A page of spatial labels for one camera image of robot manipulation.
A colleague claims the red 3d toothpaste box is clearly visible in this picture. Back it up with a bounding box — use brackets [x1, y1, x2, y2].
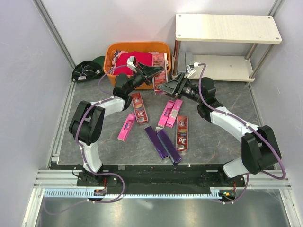
[131, 93, 148, 125]
[176, 115, 188, 152]

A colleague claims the purple toothpaste box right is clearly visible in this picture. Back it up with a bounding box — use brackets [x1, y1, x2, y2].
[156, 129, 182, 165]

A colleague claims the dark green cap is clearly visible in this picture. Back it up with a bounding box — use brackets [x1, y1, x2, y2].
[71, 56, 105, 83]

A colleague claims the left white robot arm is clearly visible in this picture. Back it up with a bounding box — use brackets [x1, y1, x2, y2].
[69, 62, 164, 186]

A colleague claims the pink open toothpaste box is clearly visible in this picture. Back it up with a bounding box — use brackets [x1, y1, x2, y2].
[158, 100, 175, 128]

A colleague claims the red folded cloth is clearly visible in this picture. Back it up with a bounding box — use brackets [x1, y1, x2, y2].
[113, 52, 153, 75]

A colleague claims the orange plastic basket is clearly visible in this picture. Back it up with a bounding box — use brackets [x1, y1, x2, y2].
[103, 42, 171, 85]

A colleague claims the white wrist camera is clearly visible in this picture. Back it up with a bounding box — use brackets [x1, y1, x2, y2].
[126, 56, 136, 71]
[185, 62, 200, 78]

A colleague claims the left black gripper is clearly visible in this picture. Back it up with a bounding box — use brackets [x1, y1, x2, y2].
[126, 62, 165, 95]

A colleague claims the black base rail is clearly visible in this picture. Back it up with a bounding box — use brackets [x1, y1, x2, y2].
[77, 164, 245, 188]

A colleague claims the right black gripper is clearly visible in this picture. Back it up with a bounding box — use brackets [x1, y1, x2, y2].
[157, 72, 204, 104]

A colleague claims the pink labelled toothpaste box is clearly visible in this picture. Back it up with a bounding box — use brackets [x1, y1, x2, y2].
[166, 99, 183, 128]

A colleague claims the pink toothpaste box left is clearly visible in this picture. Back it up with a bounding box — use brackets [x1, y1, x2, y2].
[117, 113, 136, 142]

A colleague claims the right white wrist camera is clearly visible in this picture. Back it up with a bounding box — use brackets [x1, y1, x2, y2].
[185, 62, 200, 78]

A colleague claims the blue slotted cable duct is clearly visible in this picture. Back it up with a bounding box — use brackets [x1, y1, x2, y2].
[44, 187, 244, 199]

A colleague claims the silver Protefix toothpaste box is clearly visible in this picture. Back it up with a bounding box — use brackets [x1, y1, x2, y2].
[185, 52, 194, 66]

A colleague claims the silver-sided red toothpaste box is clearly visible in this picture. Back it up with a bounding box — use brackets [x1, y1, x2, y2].
[152, 52, 169, 95]

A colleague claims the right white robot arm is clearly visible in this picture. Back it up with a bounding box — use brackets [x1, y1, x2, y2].
[157, 73, 282, 186]

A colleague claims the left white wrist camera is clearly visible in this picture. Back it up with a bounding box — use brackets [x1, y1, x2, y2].
[126, 56, 136, 71]

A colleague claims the purple toothpaste box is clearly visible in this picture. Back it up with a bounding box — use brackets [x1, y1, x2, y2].
[156, 129, 182, 165]
[144, 126, 169, 159]

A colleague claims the white two-tier shelf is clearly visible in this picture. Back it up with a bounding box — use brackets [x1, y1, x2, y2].
[171, 13, 282, 83]

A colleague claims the purple toothpaste box left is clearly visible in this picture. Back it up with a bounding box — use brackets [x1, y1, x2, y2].
[144, 126, 169, 159]

